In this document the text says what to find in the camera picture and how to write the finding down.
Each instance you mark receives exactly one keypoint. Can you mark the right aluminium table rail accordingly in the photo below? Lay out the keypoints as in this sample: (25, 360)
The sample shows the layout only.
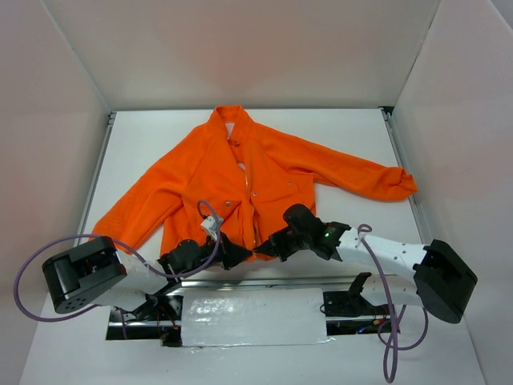
(387, 114)

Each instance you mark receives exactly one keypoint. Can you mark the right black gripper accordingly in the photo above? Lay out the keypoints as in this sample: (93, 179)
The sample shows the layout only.
(276, 244)

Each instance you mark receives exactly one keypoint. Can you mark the white foil-covered board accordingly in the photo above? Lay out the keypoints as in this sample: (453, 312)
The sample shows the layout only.
(236, 318)

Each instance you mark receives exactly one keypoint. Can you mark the orange zip jacket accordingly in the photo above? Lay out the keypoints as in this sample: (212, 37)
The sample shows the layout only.
(249, 174)

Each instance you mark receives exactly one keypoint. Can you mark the left aluminium table rail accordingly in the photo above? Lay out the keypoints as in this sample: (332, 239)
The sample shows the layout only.
(95, 177)

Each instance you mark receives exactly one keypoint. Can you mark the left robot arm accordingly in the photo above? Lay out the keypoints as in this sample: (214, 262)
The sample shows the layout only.
(99, 273)

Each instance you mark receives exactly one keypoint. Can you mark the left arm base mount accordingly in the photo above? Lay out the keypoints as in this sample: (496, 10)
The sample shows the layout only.
(159, 321)

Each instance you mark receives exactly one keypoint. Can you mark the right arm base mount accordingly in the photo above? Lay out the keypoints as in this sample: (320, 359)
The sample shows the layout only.
(348, 313)

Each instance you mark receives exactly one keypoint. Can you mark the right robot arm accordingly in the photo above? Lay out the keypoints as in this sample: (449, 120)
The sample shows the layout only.
(432, 276)

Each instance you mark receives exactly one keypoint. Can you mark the aluminium table rail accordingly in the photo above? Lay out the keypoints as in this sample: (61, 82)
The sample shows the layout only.
(95, 177)
(387, 114)
(338, 282)

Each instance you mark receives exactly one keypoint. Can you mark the front aluminium table rail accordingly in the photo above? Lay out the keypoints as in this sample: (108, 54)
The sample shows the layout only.
(338, 282)

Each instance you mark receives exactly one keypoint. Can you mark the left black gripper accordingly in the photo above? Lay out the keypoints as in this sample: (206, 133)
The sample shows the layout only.
(226, 252)

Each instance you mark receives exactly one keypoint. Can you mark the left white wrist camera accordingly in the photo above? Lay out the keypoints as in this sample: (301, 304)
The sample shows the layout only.
(211, 225)

